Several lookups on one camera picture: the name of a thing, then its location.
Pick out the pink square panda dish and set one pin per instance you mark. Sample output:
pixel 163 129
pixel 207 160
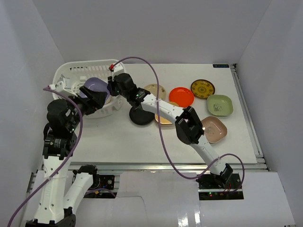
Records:
pixel 214 129

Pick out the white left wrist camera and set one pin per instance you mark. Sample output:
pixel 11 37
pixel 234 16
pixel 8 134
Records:
pixel 63 86

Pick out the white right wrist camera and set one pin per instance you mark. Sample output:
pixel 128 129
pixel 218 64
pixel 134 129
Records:
pixel 116 69

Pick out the white plastic dish basket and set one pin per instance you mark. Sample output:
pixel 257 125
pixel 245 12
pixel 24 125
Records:
pixel 94 75

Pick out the yellow patterned round plate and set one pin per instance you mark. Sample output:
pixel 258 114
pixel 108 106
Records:
pixel 202 88

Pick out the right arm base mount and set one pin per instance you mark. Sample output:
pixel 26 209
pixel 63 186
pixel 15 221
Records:
pixel 209 190

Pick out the green square panda dish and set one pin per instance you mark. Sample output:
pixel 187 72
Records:
pixel 219 105

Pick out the yellow square panda dish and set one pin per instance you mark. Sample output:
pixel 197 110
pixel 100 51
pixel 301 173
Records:
pixel 164 121

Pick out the purple square panda dish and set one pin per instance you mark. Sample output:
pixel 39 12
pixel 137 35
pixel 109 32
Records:
pixel 97 85

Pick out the blue table label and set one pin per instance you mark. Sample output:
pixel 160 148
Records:
pixel 221 66

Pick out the cream square panda dish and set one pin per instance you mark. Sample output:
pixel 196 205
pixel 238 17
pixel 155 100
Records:
pixel 108 100

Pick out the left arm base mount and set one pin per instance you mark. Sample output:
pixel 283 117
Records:
pixel 104 190

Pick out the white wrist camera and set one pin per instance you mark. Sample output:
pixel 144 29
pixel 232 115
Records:
pixel 63 86
pixel 116 69

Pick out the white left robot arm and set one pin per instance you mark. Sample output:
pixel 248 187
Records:
pixel 61 137

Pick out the black round plate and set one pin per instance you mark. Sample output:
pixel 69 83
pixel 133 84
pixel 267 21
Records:
pixel 140 117

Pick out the orange round plate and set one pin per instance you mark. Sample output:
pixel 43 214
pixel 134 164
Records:
pixel 181 96

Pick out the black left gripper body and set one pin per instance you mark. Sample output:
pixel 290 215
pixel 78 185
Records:
pixel 89 104

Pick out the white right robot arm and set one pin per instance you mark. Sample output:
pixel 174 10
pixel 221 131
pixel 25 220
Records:
pixel 189 128

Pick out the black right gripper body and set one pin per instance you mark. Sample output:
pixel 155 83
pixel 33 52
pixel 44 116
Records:
pixel 115 88

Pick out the cream floral round plate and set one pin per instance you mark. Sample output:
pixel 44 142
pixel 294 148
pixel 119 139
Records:
pixel 153 89

